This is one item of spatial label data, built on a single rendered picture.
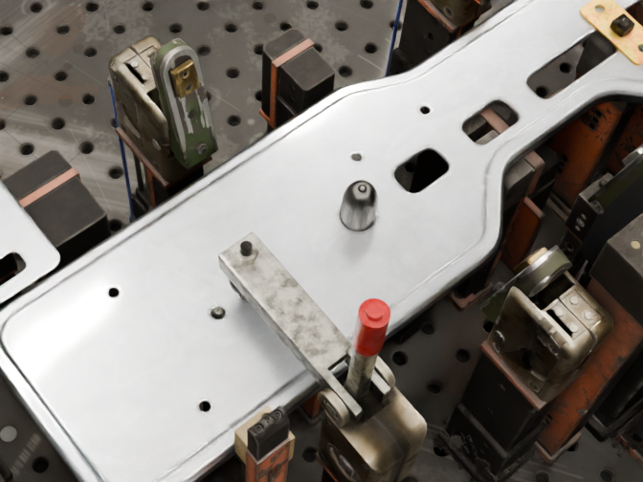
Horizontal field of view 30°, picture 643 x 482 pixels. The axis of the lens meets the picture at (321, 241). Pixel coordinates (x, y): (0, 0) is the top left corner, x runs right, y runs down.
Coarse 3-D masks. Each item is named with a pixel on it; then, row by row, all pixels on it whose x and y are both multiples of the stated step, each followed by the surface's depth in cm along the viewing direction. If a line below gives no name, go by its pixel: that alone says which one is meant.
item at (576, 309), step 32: (512, 288) 98; (544, 288) 102; (576, 288) 97; (512, 320) 100; (544, 320) 96; (576, 320) 96; (608, 320) 96; (512, 352) 103; (544, 352) 98; (576, 352) 95; (480, 384) 114; (512, 384) 108; (544, 384) 102; (480, 416) 119; (512, 416) 112; (448, 448) 128; (480, 448) 122; (512, 448) 119; (480, 480) 126
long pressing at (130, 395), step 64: (576, 0) 120; (640, 0) 121; (448, 64) 115; (512, 64) 116; (320, 128) 111; (384, 128) 112; (448, 128) 112; (512, 128) 112; (192, 192) 108; (256, 192) 108; (320, 192) 108; (384, 192) 108; (448, 192) 109; (128, 256) 104; (192, 256) 104; (320, 256) 105; (384, 256) 106; (448, 256) 106; (0, 320) 101; (64, 320) 101; (128, 320) 101; (192, 320) 102; (256, 320) 102; (64, 384) 98; (128, 384) 99; (192, 384) 99; (256, 384) 99; (64, 448) 96; (128, 448) 96; (192, 448) 97
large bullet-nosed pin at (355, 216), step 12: (360, 180) 104; (348, 192) 103; (360, 192) 103; (372, 192) 103; (348, 204) 104; (360, 204) 103; (372, 204) 104; (348, 216) 105; (360, 216) 104; (372, 216) 105; (348, 228) 107; (360, 228) 106
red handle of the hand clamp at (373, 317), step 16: (368, 304) 80; (384, 304) 81; (368, 320) 80; (384, 320) 80; (368, 336) 81; (384, 336) 82; (352, 352) 86; (368, 352) 84; (352, 368) 88; (368, 368) 88; (352, 384) 91; (368, 384) 92
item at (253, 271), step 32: (224, 256) 96; (256, 256) 97; (256, 288) 95; (288, 288) 96; (288, 320) 94; (320, 320) 94; (320, 352) 93; (320, 384) 94; (384, 384) 92; (352, 416) 92
